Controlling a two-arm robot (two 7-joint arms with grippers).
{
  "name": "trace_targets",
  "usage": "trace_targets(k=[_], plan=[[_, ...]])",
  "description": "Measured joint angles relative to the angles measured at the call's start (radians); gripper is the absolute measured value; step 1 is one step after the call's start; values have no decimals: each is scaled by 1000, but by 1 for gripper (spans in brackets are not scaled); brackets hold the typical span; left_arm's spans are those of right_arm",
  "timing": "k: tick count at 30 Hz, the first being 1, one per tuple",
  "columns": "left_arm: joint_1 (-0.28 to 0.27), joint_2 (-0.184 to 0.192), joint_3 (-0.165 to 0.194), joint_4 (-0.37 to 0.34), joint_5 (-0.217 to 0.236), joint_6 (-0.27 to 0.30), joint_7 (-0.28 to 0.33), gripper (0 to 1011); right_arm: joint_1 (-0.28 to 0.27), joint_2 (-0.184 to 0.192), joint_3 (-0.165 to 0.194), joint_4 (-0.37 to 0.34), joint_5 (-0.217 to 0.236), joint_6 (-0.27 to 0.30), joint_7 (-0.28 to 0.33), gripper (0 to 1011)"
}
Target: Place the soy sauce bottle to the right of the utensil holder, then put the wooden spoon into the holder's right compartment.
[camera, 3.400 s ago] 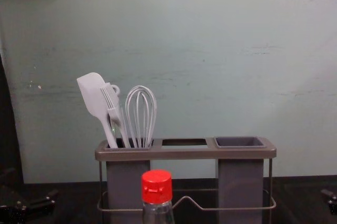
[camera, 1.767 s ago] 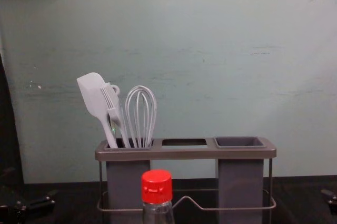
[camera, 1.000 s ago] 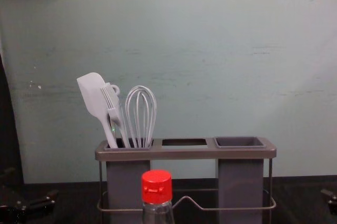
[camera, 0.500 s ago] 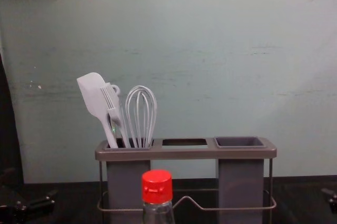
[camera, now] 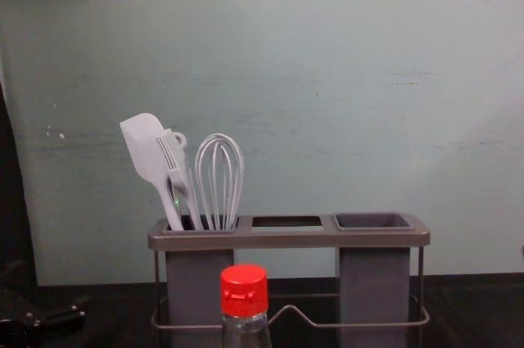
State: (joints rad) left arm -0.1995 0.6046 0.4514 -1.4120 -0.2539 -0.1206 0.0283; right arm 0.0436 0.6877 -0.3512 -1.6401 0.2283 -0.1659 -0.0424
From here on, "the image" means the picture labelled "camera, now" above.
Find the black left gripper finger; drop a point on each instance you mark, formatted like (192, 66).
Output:
(67, 311)

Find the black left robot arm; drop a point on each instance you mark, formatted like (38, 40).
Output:
(14, 200)

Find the grey plastic rack bin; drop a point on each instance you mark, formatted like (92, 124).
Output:
(373, 282)
(198, 278)

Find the red plastic bottle cap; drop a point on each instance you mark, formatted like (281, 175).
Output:
(244, 288)

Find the clear glass bottle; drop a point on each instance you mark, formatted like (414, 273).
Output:
(245, 331)

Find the grey silicone basting brush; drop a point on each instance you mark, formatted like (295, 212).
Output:
(171, 151)

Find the grey silicone spatula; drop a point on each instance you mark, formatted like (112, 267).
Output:
(140, 135)

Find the grey silicone whisk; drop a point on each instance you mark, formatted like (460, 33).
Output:
(235, 168)

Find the grey metal utensil rack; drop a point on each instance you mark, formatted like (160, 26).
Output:
(286, 237)

